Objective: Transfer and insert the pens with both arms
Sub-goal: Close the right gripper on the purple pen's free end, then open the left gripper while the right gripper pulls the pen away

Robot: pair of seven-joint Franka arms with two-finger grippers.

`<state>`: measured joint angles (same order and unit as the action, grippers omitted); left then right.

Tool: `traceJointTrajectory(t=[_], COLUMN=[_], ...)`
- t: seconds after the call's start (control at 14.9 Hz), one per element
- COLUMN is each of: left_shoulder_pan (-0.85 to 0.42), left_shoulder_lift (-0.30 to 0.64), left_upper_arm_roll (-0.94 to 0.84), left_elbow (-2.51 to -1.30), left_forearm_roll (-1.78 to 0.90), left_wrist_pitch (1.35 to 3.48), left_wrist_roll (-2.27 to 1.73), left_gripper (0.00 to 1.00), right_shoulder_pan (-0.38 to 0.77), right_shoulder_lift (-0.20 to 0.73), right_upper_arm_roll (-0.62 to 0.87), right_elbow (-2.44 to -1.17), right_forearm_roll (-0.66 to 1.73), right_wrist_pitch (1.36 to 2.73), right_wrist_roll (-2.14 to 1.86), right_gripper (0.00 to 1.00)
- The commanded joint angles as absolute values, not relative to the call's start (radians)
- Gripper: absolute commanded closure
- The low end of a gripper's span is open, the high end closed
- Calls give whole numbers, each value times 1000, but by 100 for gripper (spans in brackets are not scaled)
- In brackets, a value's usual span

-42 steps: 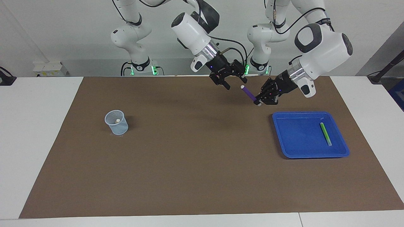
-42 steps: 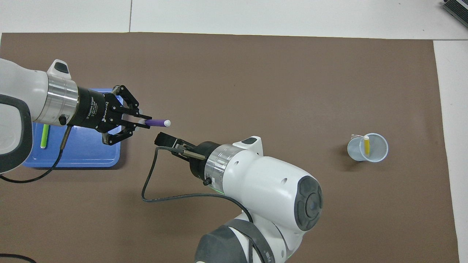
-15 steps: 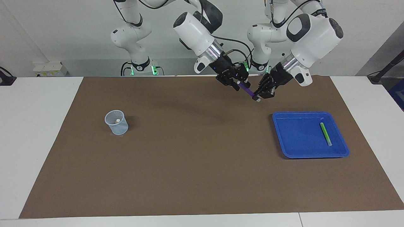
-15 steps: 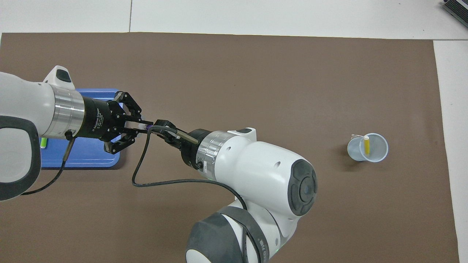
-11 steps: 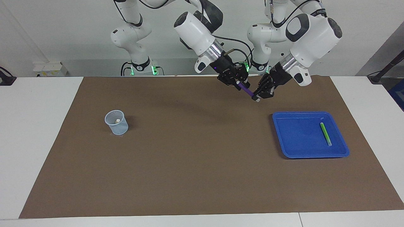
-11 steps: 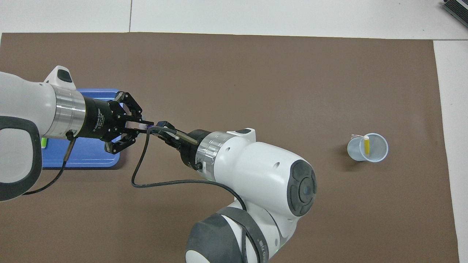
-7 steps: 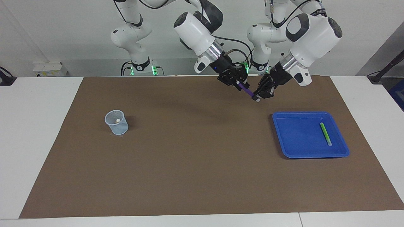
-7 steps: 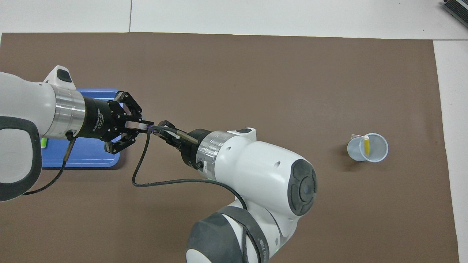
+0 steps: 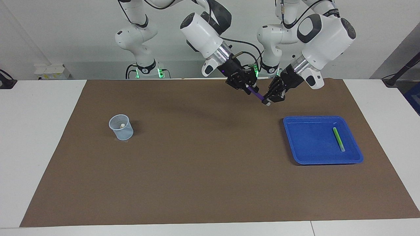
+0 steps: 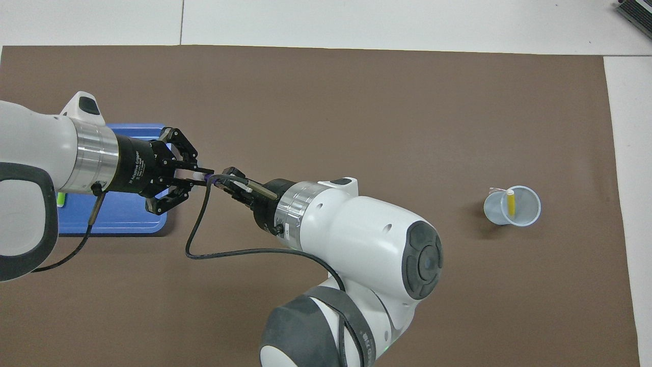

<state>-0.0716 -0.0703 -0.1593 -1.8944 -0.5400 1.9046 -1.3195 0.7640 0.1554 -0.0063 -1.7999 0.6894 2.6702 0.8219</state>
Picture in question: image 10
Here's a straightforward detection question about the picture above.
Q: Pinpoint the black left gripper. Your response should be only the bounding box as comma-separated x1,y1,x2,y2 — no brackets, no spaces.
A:
108,127,215,216

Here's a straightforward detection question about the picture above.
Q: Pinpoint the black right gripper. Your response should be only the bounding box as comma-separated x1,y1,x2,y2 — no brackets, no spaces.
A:
214,166,292,236

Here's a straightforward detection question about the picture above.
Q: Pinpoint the blue plastic tray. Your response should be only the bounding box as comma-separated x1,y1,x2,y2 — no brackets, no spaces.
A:
56,124,169,236

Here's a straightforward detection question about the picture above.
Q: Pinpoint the brown table mat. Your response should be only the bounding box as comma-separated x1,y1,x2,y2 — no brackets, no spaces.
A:
0,45,641,367

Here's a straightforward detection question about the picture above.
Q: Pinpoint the translucent plastic cup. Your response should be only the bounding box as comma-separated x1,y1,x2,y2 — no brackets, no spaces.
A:
483,186,541,227

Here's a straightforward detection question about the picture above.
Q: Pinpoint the grey ribbed device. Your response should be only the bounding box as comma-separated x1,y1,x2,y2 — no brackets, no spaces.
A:
614,0,652,32

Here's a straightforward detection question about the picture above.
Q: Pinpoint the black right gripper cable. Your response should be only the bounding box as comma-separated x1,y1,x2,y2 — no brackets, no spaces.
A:
185,173,367,367

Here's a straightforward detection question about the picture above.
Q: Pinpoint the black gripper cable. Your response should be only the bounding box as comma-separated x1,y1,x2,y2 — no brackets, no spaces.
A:
31,183,106,273
185,173,367,367

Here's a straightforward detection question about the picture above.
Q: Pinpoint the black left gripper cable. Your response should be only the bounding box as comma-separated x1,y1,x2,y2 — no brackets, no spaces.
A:
31,183,106,273

